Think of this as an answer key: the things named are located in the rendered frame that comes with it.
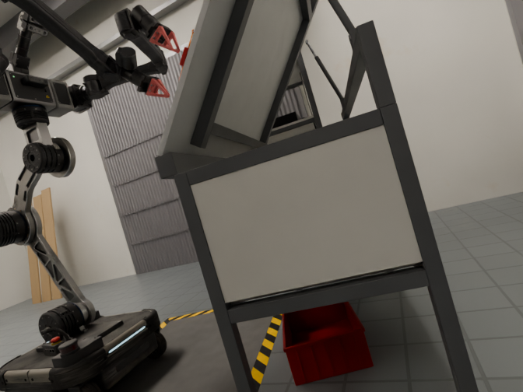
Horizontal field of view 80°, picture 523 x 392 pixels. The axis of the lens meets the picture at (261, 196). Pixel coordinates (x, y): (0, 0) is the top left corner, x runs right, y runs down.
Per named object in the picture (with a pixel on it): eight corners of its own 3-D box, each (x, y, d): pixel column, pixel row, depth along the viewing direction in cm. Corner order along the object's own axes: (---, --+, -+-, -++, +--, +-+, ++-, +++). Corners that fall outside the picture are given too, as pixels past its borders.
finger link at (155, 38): (184, 43, 116) (166, 26, 116) (173, 39, 109) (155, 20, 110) (173, 59, 118) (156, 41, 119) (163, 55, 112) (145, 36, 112)
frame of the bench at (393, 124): (254, 448, 88) (173, 175, 87) (297, 290, 203) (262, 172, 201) (489, 427, 74) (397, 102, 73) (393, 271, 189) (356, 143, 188)
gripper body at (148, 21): (172, 31, 119) (159, 17, 119) (156, 23, 109) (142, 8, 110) (163, 45, 121) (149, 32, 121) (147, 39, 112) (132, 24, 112)
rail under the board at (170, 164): (160, 180, 88) (153, 157, 87) (257, 173, 202) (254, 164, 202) (177, 173, 86) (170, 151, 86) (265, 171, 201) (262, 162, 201)
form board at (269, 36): (257, 164, 202) (255, 162, 202) (316, 2, 186) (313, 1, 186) (161, 156, 87) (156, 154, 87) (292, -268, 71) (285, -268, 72)
